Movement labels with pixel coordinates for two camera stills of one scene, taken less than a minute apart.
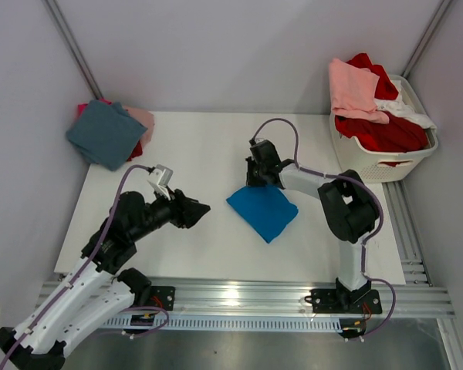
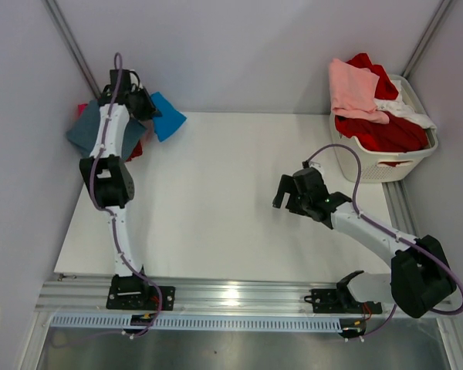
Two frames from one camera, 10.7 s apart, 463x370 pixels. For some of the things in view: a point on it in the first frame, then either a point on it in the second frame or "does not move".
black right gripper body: (255, 173) → (298, 203)
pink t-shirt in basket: (353, 91) does not move
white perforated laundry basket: (383, 166) does not move
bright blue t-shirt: (265, 208) → (164, 124)
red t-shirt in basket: (400, 134) does not move
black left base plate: (162, 297) does not move
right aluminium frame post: (420, 48) does not move
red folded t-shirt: (136, 152) does not move
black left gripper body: (159, 213) → (143, 109)
